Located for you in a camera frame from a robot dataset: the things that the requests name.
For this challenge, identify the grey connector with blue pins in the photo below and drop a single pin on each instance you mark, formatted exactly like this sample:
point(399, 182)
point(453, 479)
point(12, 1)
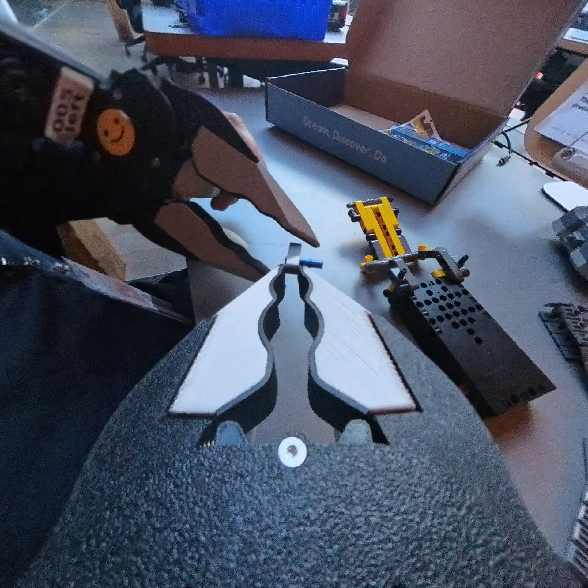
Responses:
point(294, 257)

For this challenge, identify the black perforated battery box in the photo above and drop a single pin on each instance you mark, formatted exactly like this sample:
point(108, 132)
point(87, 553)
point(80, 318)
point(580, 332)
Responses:
point(468, 349)

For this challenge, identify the wooden post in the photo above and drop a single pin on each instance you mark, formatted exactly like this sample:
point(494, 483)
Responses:
point(120, 20)

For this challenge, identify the instruction sheet on clipboard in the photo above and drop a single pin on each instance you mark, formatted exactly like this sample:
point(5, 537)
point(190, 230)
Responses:
point(535, 138)

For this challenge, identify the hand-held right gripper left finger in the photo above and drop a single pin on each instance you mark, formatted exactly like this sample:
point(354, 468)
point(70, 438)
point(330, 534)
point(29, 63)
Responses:
point(225, 363)

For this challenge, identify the blue printed booklet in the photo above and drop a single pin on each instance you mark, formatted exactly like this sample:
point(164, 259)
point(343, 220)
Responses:
point(436, 147)

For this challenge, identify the brown table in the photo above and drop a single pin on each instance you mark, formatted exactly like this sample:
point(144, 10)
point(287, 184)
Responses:
point(239, 48)

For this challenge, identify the person's left hand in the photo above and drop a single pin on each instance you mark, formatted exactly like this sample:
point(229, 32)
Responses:
point(197, 188)

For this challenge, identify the grey brick motor block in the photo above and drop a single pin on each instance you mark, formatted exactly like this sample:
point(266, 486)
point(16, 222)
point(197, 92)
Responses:
point(574, 239)

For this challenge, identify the clear badge holder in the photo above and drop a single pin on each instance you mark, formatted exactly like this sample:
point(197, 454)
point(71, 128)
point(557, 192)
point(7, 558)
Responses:
point(138, 298)

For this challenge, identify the printed instruction sheet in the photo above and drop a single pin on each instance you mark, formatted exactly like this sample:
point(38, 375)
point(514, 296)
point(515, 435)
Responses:
point(569, 115)

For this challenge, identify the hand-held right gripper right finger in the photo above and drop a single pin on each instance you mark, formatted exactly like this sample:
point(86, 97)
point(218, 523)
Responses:
point(358, 363)

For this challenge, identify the blue plastic crate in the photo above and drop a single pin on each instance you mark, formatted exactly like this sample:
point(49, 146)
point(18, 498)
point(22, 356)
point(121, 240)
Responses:
point(257, 18)

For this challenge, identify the grey desk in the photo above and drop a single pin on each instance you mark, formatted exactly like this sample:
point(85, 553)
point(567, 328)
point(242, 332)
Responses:
point(505, 239)

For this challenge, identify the blue yellow instruction booklet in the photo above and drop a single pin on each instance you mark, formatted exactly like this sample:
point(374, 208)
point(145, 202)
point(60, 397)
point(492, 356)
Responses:
point(425, 120)

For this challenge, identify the navy cardboard box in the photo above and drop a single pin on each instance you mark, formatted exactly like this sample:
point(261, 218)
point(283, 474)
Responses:
point(367, 138)

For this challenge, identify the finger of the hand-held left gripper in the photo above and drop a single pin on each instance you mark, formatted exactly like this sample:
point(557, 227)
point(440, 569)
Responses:
point(197, 234)
point(248, 179)

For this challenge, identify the yellow grey brick arm assembly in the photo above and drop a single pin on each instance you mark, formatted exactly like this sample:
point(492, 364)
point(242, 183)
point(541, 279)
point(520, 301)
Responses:
point(381, 220)

